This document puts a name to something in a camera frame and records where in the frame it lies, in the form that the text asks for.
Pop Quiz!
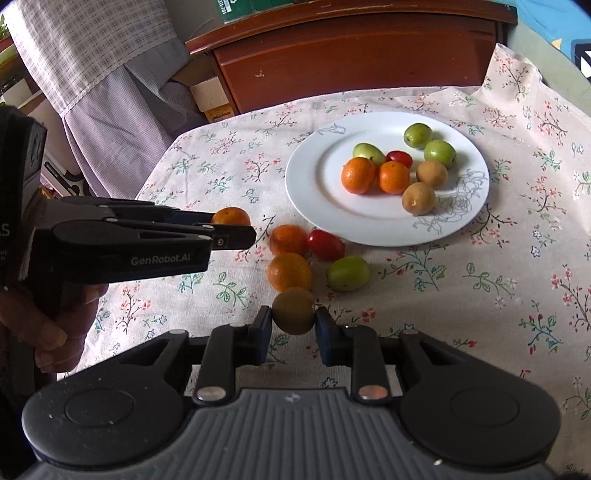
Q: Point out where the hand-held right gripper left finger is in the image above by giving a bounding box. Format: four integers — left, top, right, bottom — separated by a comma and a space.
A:
108, 305, 273, 407

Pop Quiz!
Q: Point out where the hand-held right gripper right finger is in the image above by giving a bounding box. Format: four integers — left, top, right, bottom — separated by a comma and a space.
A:
315, 307, 469, 403

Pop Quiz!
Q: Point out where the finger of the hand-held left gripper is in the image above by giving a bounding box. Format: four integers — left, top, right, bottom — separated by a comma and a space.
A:
25, 220, 258, 285
39, 196, 215, 227

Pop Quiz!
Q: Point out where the brown longan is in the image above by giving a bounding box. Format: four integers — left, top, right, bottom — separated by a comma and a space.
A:
272, 287, 317, 335
402, 182, 437, 216
416, 160, 448, 189

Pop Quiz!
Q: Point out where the orange mandarin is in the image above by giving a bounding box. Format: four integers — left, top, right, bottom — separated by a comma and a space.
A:
269, 224, 309, 257
379, 161, 411, 195
342, 157, 377, 195
211, 207, 251, 228
267, 252, 313, 293

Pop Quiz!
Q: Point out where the green jujube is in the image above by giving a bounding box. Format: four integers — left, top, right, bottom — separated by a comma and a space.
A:
353, 143, 387, 167
404, 123, 433, 149
326, 256, 371, 292
424, 140, 457, 168

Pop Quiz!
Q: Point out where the white plate with line drawing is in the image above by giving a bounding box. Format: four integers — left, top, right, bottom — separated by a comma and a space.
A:
285, 111, 490, 247

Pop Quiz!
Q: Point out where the person's left hand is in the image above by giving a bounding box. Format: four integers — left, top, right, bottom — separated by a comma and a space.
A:
0, 279, 110, 374

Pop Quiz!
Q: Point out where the white hard case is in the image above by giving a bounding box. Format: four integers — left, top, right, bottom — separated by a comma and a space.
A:
41, 154, 95, 200

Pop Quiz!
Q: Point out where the lilac waffle cloth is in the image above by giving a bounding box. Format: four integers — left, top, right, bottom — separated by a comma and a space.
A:
64, 60, 197, 200

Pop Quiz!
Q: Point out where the checked white cloth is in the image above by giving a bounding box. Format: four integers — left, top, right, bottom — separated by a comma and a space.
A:
0, 0, 219, 117

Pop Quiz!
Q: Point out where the open cardboard box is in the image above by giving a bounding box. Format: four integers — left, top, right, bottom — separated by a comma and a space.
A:
173, 55, 237, 123

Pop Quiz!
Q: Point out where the floral tablecloth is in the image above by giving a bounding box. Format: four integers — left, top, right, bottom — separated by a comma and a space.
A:
65, 44, 591, 480

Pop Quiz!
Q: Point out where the green cardboard box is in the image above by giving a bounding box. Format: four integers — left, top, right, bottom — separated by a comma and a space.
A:
215, 0, 297, 25

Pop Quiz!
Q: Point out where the blue fabric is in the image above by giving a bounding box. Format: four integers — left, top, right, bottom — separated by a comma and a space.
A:
512, 0, 591, 81

